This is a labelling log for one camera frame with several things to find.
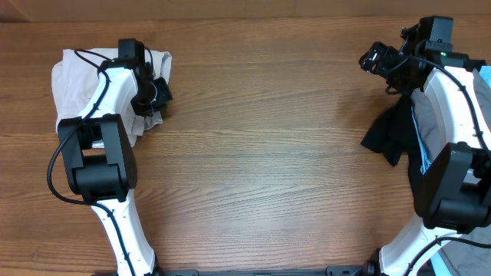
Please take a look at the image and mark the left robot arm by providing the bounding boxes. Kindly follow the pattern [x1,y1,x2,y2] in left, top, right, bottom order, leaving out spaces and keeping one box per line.
[47,38,173,275]

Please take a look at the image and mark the black garment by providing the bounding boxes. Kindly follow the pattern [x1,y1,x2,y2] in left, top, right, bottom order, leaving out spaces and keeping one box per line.
[360,59,487,196]

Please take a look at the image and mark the beige shorts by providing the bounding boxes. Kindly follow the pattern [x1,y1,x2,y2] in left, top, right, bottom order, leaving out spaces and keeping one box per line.
[51,48,172,147]

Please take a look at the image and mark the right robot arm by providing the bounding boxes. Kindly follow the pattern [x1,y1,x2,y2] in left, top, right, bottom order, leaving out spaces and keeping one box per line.
[356,15,490,275]

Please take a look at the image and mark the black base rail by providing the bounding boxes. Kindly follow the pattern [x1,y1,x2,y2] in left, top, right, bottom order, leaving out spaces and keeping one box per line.
[152,264,381,276]

